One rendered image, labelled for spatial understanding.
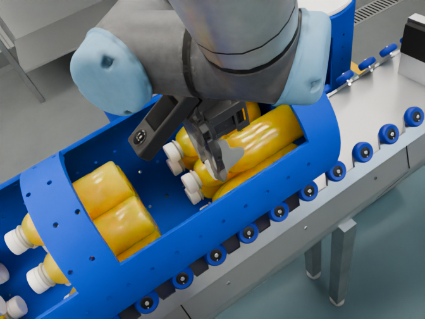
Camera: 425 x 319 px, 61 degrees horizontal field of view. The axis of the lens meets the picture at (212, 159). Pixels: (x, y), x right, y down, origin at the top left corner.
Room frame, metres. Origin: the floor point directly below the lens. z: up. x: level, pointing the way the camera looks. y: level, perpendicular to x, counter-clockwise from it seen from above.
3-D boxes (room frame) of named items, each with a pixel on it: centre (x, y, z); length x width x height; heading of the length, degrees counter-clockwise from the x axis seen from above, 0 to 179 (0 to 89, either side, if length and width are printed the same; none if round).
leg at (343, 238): (0.48, -0.30, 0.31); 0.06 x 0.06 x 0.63; 17
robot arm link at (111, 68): (0.32, 0.03, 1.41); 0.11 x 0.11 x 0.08; 57
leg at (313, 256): (0.61, -0.26, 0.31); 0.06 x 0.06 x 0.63; 17
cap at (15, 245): (0.37, 0.33, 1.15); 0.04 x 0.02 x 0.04; 17
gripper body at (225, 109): (0.41, -0.02, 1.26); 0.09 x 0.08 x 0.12; 107
